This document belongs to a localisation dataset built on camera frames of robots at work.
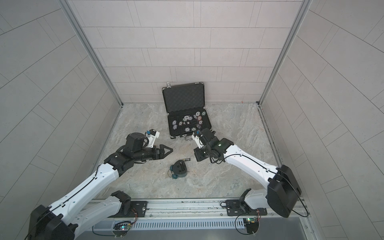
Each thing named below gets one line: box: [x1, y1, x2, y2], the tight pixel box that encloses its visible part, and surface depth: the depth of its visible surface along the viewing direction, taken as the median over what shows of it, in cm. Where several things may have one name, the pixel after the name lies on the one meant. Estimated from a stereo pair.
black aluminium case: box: [162, 82, 212, 138], surface depth 104 cm
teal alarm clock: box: [167, 160, 189, 180], surface depth 82 cm
